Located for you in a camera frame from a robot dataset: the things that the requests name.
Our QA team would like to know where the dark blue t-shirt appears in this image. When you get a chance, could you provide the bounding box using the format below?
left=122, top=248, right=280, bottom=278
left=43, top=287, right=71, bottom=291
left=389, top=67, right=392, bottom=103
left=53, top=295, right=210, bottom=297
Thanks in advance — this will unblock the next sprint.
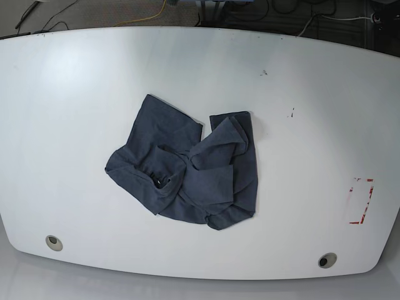
left=105, top=95, right=258, bottom=230

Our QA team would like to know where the red tape rectangle marking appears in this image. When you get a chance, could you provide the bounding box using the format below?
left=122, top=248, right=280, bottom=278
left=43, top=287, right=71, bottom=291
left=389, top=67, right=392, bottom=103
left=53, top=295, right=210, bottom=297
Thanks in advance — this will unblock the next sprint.
left=346, top=177, right=375, bottom=224

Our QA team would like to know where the yellow cable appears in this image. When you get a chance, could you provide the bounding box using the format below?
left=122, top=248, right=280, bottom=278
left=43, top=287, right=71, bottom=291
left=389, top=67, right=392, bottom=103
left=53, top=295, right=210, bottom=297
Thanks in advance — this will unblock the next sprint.
left=117, top=0, right=166, bottom=28

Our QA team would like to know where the right table cable grommet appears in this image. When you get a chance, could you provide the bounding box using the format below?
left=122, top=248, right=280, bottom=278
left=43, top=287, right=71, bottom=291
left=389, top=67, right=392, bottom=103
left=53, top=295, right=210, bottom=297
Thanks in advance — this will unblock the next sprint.
left=318, top=252, right=338, bottom=269

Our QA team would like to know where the table cable grommet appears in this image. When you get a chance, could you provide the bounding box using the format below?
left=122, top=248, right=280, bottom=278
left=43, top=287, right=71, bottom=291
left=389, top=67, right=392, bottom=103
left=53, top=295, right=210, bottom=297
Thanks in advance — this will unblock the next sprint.
left=318, top=252, right=338, bottom=269
left=46, top=236, right=63, bottom=252

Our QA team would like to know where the white power cable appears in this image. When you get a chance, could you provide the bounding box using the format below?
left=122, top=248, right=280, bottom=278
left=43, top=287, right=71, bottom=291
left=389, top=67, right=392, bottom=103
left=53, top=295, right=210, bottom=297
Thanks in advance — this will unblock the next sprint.
left=296, top=12, right=374, bottom=38

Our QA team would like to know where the left table cable grommet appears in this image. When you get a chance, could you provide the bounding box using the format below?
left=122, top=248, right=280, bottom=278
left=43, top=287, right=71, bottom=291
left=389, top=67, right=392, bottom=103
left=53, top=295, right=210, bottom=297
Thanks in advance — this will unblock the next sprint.
left=46, top=236, right=63, bottom=252

